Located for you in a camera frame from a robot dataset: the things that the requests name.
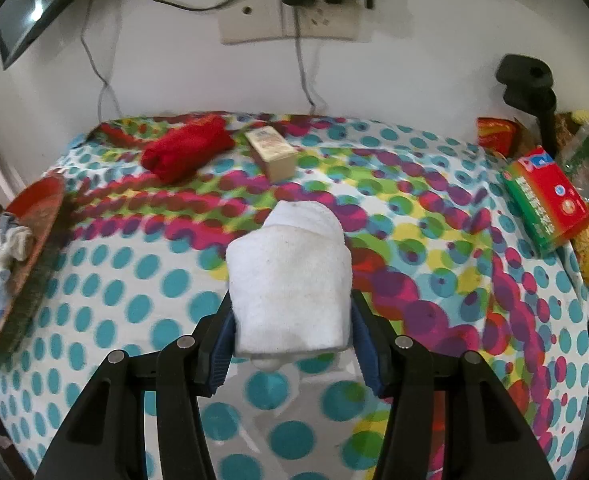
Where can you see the clear plastic bag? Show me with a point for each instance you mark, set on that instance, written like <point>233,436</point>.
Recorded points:
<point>586,150</point>

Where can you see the dark framed screen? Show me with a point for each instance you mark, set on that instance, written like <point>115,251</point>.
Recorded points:
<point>24,20</point>

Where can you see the red rolled towel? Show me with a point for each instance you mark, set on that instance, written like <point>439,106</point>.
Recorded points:
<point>184,152</point>

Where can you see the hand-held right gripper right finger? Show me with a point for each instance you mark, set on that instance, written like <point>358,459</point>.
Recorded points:
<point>369,355</point>

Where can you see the red round basin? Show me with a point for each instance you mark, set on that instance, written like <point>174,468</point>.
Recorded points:
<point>39,205</point>

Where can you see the green and red box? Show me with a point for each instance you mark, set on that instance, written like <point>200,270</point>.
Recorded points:
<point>544,200</point>

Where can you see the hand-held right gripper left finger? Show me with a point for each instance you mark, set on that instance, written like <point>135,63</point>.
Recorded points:
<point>222,355</point>

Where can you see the small yellow box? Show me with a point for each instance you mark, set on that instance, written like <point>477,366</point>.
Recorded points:
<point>274,157</point>

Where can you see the polka dot tablecloth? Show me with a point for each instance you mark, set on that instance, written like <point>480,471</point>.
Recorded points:
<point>139,285</point>

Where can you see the white towel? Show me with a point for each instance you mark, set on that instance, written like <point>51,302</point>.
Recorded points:
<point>289,285</point>

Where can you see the red yellow snack packet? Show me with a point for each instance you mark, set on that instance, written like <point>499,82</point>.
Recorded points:
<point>496,135</point>

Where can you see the white wall socket plate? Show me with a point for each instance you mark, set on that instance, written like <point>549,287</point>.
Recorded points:
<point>259,25</point>

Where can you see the small white cloth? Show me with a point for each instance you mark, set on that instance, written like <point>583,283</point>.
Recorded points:
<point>19,242</point>

